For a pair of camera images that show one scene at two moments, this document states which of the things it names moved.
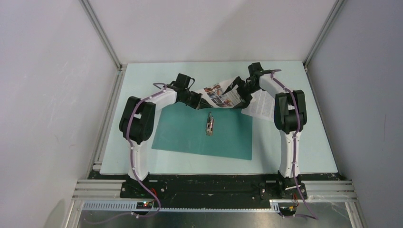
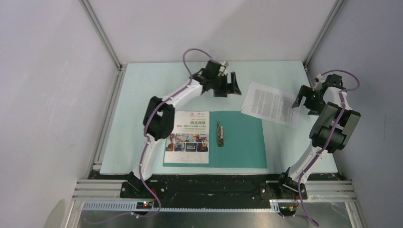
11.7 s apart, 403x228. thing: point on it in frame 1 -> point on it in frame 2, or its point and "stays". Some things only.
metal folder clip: (210, 125) -> (220, 134)
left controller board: (144, 205) stays
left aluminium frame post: (101, 32) stays
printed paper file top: (215, 95) -> (189, 143)
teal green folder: (226, 132) -> (236, 140)
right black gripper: (245, 99) -> (314, 109)
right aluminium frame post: (335, 10) stays
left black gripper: (199, 103) -> (227, 88)
